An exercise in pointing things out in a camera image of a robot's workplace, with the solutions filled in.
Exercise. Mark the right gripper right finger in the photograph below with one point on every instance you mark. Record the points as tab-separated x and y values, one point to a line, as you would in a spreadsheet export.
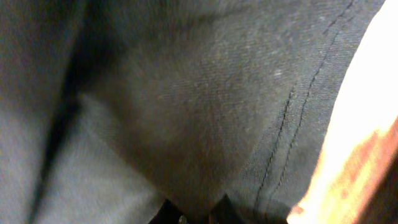
224	213

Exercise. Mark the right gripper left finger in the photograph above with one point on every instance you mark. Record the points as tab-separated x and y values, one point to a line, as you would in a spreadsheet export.
169	214

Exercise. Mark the black t-shirt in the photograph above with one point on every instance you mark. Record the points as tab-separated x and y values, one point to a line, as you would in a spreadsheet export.
109	108

